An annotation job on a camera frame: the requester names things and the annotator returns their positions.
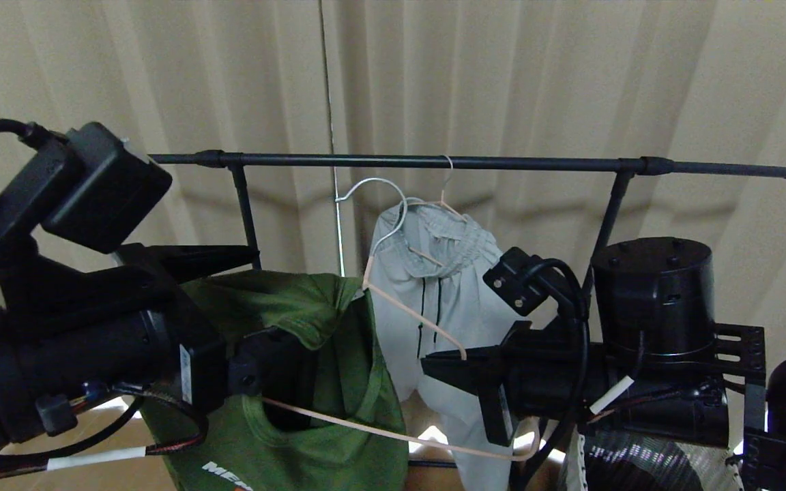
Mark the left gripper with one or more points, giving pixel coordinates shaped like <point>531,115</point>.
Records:
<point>93,361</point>

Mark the pale grey shorts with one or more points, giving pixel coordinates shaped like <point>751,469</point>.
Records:
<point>461,300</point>

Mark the black clothes rack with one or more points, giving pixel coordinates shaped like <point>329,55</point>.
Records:
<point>536,164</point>

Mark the green garment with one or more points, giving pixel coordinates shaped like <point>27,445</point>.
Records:
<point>338,423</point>

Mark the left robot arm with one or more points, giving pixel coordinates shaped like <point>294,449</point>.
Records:
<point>93,458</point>

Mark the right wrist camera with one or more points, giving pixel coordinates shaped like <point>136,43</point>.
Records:
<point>516,283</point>

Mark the beige curtain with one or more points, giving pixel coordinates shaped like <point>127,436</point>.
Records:
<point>570,68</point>

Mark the white laundry basket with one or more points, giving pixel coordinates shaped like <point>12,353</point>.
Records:
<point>659,464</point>

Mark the pink clothes hanger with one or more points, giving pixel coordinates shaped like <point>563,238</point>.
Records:
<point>446,184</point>
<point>420,317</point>

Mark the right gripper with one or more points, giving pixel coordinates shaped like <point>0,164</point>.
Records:
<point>550,382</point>

